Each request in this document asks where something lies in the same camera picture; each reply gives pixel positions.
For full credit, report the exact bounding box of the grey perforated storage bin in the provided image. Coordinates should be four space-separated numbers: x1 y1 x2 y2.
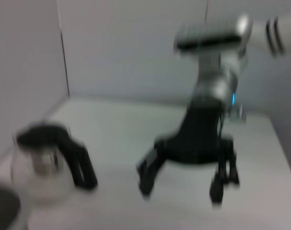
0 184 28 230

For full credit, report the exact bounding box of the glass teapot black lid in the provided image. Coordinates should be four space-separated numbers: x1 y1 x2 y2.
10 121 98 205

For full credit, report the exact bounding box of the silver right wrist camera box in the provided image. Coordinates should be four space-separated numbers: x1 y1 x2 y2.
173 14 254 57

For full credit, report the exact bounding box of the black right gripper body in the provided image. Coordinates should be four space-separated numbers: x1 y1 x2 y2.
154 104 234 166

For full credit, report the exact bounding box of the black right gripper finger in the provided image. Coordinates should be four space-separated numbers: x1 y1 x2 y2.
209 152 241 205
135 143 169 196

